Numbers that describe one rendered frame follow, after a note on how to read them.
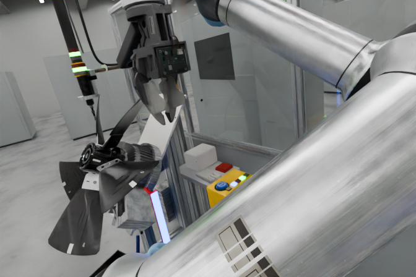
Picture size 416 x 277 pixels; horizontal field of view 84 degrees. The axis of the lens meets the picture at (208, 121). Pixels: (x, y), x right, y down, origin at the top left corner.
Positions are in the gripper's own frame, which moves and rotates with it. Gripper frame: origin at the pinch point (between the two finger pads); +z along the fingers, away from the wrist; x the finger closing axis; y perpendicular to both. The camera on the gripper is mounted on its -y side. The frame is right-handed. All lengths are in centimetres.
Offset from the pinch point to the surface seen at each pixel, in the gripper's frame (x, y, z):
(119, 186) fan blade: -4.3, -30.3, 25.0
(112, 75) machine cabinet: 202, -572, 5
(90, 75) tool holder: 3, -51, -10
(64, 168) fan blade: -12, -86, 31
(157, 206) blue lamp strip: -0.1, -15.2, 28.8
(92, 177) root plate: -6, -58, 30
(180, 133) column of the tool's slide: 59, -87, 38
